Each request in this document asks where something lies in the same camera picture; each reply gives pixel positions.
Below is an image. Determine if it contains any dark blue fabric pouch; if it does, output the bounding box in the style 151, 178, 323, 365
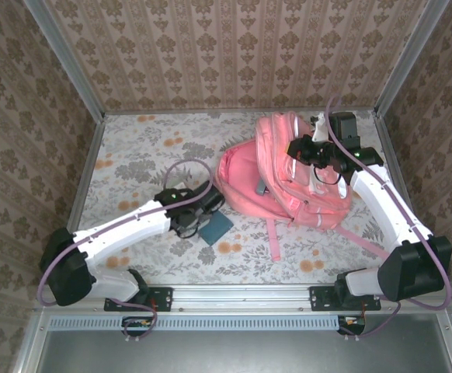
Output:
198, 209, 235, 246

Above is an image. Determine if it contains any pink school backpack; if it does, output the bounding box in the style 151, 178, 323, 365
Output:
216, 110, 390, 262

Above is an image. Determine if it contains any floral patterned table cover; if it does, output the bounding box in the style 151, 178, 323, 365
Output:
64, 110, 425, 284

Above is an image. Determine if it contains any black connector box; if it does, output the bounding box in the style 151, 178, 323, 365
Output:
337, 315, 367, 336
121, 316, 155, 337

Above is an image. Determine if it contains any grey metal panel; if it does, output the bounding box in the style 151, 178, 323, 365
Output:
35, 329, 452, 373

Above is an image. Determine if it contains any aluminium right table edge rail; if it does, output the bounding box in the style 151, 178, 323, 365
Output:
372, 110, 436, 283

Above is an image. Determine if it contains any aluminium table edge rail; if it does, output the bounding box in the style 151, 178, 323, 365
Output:
103, 104, 378, 116
372, 110, 436, 283
50, 114, 106, 284

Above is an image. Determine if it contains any aluminium mounting rail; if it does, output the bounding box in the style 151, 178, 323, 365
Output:
35, 283, 450, 312

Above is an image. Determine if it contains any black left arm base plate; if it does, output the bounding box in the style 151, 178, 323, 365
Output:
104, 286, 172, 312

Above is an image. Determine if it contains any white slotted cable duct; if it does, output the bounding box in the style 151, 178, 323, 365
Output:
49, 315, 339, 331

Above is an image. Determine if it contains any aluminium left table edge rail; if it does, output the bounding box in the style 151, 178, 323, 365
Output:
50, 114, 106, 284

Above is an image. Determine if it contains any aluminium rear table edge rail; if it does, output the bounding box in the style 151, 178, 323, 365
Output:
103, 104, 378, 116

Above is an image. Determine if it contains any aluminium right frame post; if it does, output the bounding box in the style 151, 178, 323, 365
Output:
374, 0, 450, 117

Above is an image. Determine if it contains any aluminium frame post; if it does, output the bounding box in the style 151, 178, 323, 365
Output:
23, 0, 106, 121
374, 0, 450, 117

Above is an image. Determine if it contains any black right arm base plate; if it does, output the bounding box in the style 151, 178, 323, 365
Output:
309, 286, 382, 312

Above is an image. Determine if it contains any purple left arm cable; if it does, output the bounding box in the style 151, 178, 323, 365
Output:
37, 158, 216, 345

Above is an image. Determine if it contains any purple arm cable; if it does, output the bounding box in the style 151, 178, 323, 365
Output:
37, 158, 216, 345
325, 96, 452, 343

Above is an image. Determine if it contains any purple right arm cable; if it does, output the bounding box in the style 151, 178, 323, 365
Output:
325, 96, 452, 343

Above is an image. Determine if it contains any aluminium left frame post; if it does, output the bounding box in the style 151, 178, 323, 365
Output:
23, 0, 106, 121

